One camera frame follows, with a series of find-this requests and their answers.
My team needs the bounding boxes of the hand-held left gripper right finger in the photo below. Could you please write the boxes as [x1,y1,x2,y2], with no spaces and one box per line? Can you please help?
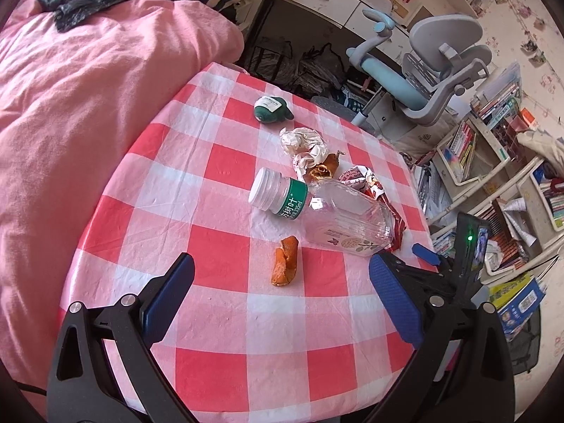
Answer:
[366,253,516,423]

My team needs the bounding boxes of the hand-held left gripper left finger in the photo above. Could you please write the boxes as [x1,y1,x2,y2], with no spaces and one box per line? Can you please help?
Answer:
[46,252,197,423]

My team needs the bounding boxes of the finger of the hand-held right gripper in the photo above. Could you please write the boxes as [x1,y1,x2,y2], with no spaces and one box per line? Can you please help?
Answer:
[412,243,458,274]
[381,251,456,312]

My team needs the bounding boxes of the clear plastic bottle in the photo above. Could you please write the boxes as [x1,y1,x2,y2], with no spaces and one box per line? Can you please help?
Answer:
[248,167,394,257]

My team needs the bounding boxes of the orange peel piece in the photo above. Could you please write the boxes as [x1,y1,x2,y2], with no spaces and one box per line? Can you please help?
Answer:
[270,237,300,287]

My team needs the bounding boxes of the row of thin workbooks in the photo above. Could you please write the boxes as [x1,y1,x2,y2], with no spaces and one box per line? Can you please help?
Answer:
[432,225,458,258]

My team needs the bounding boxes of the crumpled paper in shelf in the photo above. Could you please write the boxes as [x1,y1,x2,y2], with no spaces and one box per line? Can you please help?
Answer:
[482,239,504,271]

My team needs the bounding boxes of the row of brown orange books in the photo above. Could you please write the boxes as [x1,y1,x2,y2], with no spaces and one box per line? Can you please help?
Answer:
[488,228,530,270]

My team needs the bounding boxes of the rolled paper cone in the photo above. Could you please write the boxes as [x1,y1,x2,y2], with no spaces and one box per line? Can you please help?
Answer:
[502,198,537,247]

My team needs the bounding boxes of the stack of papers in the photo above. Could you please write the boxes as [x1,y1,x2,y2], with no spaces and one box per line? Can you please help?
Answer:
[416,163,451,222]

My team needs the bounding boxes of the yellow blue printed box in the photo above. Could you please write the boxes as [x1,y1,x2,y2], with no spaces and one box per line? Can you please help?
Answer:
[488,273,546,342]

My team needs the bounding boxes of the white bookshelf rack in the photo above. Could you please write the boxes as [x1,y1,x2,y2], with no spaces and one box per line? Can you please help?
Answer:
[414,59,564,283]

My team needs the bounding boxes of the red cartoon snack wrapper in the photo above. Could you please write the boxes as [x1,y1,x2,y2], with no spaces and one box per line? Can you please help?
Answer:
[337,165,407,252]

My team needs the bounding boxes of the row of colourful books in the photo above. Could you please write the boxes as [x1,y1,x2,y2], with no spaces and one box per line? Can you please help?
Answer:
[443,121,479,177]

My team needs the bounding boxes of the black mesh basket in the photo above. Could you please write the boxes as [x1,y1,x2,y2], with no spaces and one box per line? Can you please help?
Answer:
[502,308,544,375]

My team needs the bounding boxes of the white tote bag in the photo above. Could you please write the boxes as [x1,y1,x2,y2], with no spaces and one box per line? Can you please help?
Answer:
[394,117,454,164]

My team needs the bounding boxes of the red white checked tablecloth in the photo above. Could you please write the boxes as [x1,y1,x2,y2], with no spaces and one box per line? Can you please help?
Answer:
[57,62,435,423]

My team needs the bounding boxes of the hanging beige canvas bag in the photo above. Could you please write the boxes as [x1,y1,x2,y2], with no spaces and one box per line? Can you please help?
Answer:
[516,129,564,172]

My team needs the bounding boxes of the brown pear core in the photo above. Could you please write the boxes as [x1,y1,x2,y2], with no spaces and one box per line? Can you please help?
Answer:
[294,152,341,184]

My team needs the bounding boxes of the white drawer cabinet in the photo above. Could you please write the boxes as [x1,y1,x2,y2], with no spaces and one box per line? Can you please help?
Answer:
[366,90,424,142]

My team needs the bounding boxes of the tall standing workbooks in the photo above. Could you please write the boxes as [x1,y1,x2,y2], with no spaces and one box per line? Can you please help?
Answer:
[471,81,523,124]

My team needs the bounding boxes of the crumpled white paper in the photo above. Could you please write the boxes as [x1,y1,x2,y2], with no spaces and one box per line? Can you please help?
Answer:
[280,127,329,166]

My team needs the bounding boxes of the grey blue office chair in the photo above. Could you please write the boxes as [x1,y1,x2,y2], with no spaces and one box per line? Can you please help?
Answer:
[311,9,493,126]

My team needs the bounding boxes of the green plush toy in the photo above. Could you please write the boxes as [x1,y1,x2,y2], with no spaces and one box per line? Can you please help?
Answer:
[253,95,295,123]

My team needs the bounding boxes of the clear plastic bag of papers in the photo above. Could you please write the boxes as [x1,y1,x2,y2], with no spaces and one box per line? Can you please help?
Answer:
[300,44,347,95]

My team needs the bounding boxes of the pink blanket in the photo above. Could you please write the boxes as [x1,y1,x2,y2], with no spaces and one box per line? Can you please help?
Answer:
[0,0,245,406]

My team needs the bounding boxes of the pink wire basket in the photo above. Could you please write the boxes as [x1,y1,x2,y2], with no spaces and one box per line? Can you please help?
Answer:
[492,109,536,159]

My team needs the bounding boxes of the black cable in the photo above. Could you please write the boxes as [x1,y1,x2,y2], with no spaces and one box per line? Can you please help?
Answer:
[9,379,49,399]

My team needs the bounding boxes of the clear bag with black handles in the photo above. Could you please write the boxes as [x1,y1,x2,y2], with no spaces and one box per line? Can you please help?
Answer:
[244,39,300,84]

